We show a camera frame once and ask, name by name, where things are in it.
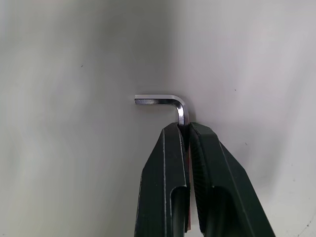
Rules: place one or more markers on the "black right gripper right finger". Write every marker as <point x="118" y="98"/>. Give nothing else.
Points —
<point x="222" y="177"/>

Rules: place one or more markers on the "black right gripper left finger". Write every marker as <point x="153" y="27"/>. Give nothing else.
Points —
<point x="160" y="172"/>

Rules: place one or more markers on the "silver hex key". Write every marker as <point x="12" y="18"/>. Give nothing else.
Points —
<point x="158" y="99"/>

